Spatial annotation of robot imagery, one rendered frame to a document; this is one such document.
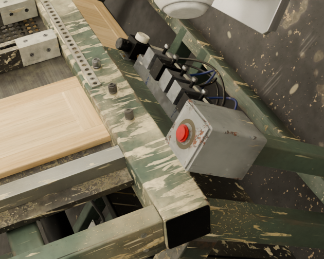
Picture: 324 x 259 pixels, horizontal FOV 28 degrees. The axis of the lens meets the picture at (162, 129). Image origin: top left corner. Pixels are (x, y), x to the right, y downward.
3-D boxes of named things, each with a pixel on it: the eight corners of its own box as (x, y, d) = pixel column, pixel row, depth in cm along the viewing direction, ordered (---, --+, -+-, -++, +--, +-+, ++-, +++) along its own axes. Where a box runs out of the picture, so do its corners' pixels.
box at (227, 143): (271, 141, 145) (211, 128, 135) (244, 181, 150) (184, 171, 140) (245, 111, 154) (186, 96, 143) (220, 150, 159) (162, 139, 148)
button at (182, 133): (196, 132, 140) (188, 130, 138) (187, 147, 141) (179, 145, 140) (187, 122, 142) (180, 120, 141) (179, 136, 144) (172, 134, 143)
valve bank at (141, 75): (259, 113, 176) (191, 96, 162) (233, 153, 181) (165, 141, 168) (182, 27, 211) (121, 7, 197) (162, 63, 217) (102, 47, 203)
